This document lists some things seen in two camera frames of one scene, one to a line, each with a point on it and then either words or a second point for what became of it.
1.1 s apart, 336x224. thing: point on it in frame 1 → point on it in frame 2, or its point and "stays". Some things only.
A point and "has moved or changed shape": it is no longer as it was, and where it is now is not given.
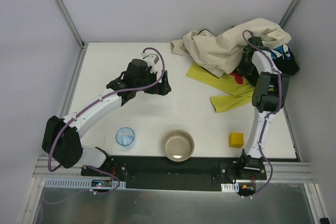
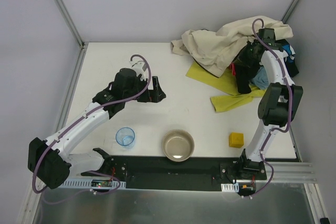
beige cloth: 219,51 has moved or changed shape
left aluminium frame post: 63,9 stays
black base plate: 156,173 stays
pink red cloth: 239,79 → 233,67
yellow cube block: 236,139 stays
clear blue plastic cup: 125,137 stays
